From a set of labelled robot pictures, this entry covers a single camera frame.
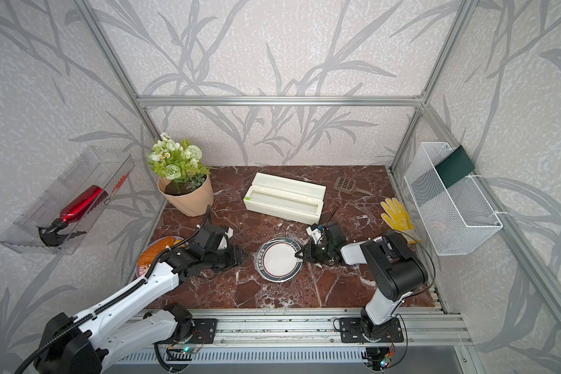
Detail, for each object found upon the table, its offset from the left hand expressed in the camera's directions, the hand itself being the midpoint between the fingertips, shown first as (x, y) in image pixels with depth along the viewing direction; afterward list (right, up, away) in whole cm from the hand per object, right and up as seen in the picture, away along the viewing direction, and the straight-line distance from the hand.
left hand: (248, 259), depth 79 cm
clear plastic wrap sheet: (+1, +2, +15) cm, 15 cm away
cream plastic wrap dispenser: (+15, +20, +21) cm, 33 cm away
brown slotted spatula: (+42, +26, +33) cm, 59 cm away
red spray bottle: (-46, +12, -20) cm, 52 cm away
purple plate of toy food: (-39, +1, +8) cm, 40 cm away
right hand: (+16, -1, +10) cm, 19 cm away
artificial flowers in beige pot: (-28, +26, +13) cm, 41 cm away
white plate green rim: (+9, -4, +10) cm, 14 cm away
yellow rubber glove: (+62, +10, +23) cm, 67 cm away
